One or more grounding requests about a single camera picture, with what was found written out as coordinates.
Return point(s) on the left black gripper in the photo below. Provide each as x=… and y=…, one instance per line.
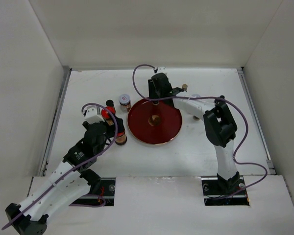
x=119, y=122

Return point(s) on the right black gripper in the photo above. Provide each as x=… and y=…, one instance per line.
x=152, y=92

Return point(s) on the red cap sauce bottle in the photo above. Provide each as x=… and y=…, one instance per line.
x=106, y=116
x=121, y=138

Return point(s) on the yellow label oil bottle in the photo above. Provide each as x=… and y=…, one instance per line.
x=184, y=87

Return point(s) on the black cap spice bottle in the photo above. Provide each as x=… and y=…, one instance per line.
x=154, y=119
x=110, y=103

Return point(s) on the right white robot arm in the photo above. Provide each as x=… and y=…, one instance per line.
x=219, y=124

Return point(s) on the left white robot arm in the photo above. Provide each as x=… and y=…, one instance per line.
x=71, y=180

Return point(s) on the white lid jar left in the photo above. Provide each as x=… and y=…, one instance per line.
x=125, y=103

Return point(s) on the red round tray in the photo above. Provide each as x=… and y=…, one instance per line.
x=166, y=131

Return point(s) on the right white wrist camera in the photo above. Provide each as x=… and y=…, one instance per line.
x=159, y=70

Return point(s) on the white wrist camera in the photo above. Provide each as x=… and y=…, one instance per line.
x=92, y=114
x=159, y=70

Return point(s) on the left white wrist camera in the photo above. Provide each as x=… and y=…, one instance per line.
x=92, y=114

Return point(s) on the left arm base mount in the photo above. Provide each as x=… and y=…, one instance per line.
x=101, y=193

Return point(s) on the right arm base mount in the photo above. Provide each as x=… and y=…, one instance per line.
x=215, y=195

